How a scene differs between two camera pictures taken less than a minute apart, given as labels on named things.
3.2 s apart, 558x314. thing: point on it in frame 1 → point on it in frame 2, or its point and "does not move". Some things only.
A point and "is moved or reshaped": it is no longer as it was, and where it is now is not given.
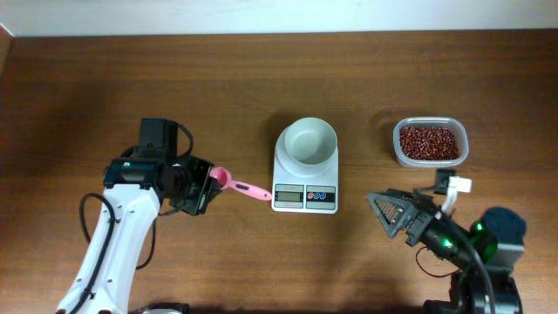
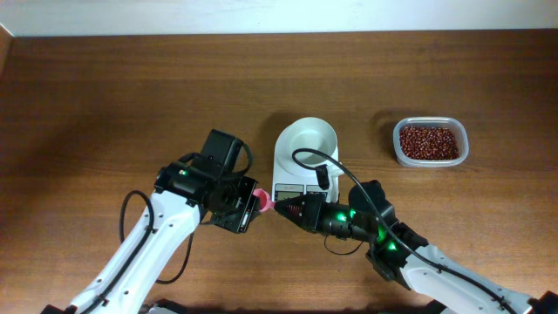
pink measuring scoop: x=225 y=177 is moved or reshaped
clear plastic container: x=430 y=141 does not move
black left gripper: x=209 y=187 → x=240 y=223
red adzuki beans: x=429 y=143 does not move
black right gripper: x=415 y=220 → x=310 y=213
